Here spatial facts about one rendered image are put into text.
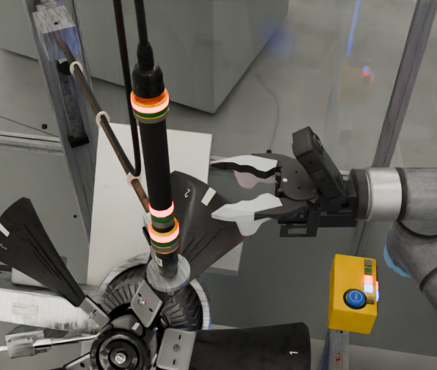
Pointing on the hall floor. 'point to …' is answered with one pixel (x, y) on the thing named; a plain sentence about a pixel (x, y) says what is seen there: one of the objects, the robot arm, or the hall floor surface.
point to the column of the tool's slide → (53, 88)
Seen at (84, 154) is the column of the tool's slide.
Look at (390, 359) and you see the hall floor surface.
